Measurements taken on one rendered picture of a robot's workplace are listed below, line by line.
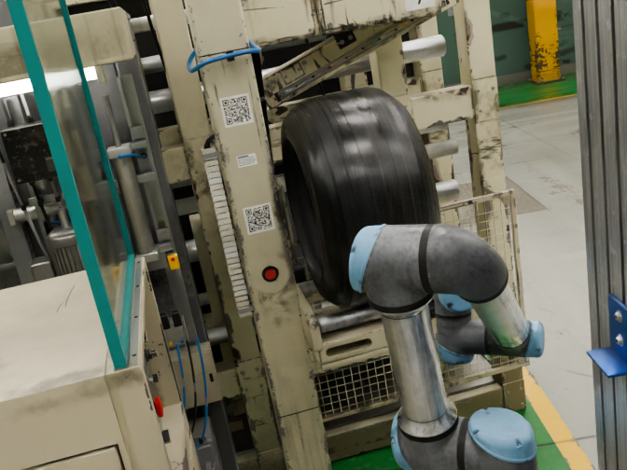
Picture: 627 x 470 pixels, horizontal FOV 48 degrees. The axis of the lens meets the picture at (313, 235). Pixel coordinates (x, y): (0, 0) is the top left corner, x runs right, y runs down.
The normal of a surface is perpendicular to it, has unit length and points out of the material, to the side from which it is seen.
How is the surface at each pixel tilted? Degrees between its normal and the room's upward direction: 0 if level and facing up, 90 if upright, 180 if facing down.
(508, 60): 90
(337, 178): 63
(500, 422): 8
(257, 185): 90
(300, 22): 90
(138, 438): 90
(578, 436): 0
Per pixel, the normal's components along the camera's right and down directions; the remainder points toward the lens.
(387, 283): -0.33, 0.52
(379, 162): 0.11, -0.23
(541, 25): 0.04, 0.31
